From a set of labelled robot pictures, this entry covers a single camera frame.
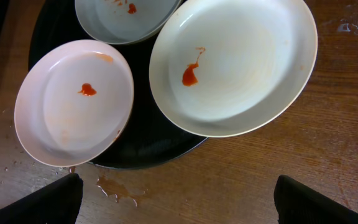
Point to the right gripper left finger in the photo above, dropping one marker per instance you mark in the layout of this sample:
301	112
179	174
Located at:
58	202

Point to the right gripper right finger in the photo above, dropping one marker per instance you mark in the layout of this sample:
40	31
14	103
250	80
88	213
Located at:
298	204

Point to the white plate with sauce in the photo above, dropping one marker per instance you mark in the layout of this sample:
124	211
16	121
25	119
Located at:
74	103

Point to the cream plate with sauce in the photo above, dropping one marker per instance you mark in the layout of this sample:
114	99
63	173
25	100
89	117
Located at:
224	68

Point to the round black serving tray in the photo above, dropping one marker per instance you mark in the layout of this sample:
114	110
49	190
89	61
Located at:
149	138

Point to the grey-white plate with sauce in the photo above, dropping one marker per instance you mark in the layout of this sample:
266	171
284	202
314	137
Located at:
123	22

